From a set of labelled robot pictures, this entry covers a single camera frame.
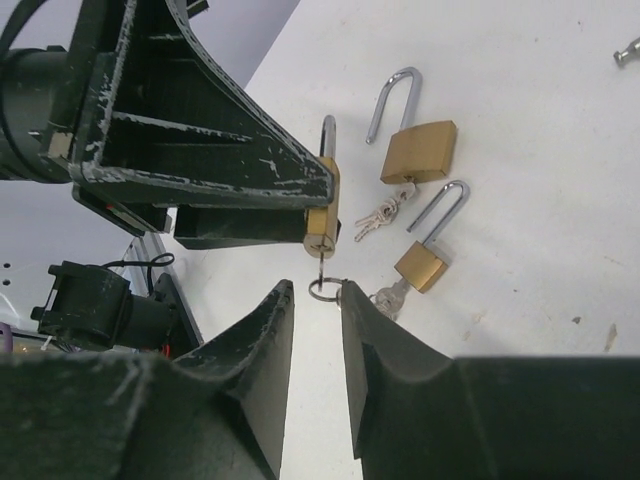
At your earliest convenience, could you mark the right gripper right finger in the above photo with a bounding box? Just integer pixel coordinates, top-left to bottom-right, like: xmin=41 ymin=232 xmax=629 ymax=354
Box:
xmin=340 ymin=280 xmax=639 ymax=479

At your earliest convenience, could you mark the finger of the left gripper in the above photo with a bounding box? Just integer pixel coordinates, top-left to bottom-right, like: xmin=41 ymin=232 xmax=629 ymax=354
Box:
xmin=173 ymin=206 xmax=307 ymax=250

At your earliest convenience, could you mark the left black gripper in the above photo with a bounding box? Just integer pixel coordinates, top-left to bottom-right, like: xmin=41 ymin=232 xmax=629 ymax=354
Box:
xmin=1 ymin=1 xmax=334 ymax=235

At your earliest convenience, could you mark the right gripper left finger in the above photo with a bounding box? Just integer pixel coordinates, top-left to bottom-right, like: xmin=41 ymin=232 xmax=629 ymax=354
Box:
xmin=1 ymin=280 xmax=294 ymax=479

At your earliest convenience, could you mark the silver key pair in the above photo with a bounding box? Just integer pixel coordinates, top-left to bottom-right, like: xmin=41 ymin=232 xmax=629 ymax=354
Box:
xmin=369 ymin=278 xmax=411 ymax=321

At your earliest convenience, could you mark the small brass padlock long shackle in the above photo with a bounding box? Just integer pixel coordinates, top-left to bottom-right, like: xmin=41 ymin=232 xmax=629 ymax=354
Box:
xmin=394 ymin=180 xmax=471 ymax=294

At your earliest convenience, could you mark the large brass padlock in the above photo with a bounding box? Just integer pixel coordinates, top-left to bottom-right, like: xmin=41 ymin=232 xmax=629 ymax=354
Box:
xmin=365 ymin=66 xmax=458 ymax=185

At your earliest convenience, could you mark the red cable lock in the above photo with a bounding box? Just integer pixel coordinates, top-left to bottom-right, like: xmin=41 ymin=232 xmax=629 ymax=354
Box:
xmin=613 ymin=37 xmax=640 ymax=68

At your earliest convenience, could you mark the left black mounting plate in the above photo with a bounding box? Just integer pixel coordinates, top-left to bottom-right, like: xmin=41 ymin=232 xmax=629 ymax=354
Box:
xmin=150 ymin=273 xmax=203 ymax=360

